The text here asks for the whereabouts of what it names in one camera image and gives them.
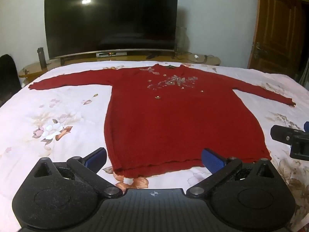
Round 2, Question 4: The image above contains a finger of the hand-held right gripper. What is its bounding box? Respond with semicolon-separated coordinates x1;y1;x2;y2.
270;121;309;160

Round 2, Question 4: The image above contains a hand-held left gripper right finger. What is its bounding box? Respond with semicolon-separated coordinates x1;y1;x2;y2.
185;148;275;198

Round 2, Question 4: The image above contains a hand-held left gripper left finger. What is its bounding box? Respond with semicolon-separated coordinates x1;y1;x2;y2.
32;147;123;198

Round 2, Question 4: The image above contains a red knitted sweater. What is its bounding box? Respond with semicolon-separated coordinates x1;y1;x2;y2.
28;63;296;178

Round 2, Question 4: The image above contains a floral white bed sheet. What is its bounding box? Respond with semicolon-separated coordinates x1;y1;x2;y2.
0;60;309;232

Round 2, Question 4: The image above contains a silver set-top box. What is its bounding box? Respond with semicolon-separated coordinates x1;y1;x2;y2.
96;52;127;58

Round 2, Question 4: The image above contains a brown wooden door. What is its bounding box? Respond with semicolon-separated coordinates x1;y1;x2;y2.
247;0;309;83

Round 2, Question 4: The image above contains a wooden television stand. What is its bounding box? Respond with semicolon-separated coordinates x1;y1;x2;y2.
18;49;221;79

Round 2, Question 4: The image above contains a black chair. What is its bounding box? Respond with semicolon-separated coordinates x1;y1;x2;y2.
0;54;20;107

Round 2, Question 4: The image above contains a black flat television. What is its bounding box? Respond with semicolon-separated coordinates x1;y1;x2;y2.
44;0;179;60

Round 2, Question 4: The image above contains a metal door handle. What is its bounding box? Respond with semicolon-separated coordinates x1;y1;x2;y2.
252;42;265;60

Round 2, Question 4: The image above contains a black cable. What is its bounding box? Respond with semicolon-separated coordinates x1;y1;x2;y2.
172;51;214;64

